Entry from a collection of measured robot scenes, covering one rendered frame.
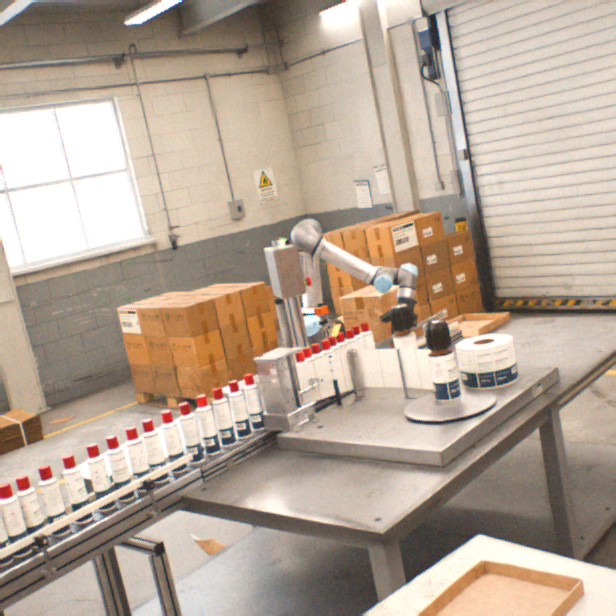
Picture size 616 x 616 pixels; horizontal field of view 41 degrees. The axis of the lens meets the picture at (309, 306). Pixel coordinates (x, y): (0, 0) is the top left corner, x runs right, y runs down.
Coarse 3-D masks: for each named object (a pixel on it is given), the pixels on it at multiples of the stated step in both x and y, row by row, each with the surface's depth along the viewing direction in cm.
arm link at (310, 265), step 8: (312, 224) 354; (320, 232) 361; (304, 256) 361; (312, 256) 360; (304, 264) 362; (312, 264) 361; (304, 272) 363; (312, 272) 362; (312, 280) 363; (320, 280) 366; (312, 288) 364; (320, 288) 366; (304, 296) 367; (312, 296) 365; (320, 296) 367; (304, 304) 368; (312, 304) 366; (304, 312) 367; (312, 312) 365
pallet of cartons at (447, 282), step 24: (384, 216) 798; (408, 216) 783; (432, 216) 721; (336, 240) 730; (360, 240) 709; (384, 240) 688; (408, 240) 699; (432, 240) 721; (456, 240) 743; (384, 264) 695; (432, 264) 720; (456, 264) 745; (336, 288) 747; (360, 288) 725; (432, 288) 721; (456, 288) 744; (336, 312) 755; (432, 312) 722; (456, 312) 744; (480, 312) 770
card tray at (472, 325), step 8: (456, 320) 414; (464, 320) 419; (472, 320) 416; (480, 320) 413; (488, 320) 409; (496, 320) 393; (504, 320) 399; (456, 328) 406; (464, 328) 403; (472, 328) 399; (480, 328) 382; (488, 328) 387; (464, 336) 387; (472, 336) 384
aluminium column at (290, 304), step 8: (272, 240) 324; (280, 240) 321; (296, 296) 327; (288, 304) 327; (288, 312) 328; (296, 312) 327; (288, 320) 329; (296, 320) 326; (296, 328) 327; (304, 328) 330; (296, 336) 330; (304, 336) 330; (296, 344) 330
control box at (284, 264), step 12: (276, 252) 307; (288, 252) 308; (276, 264) 307; (288, 264) 309; (300, 264) 310; (276, 276) 310; (288, 276) 309; (300, 276) 310; (276, 288) 316; (288, 288) 310; (300, 288) 311
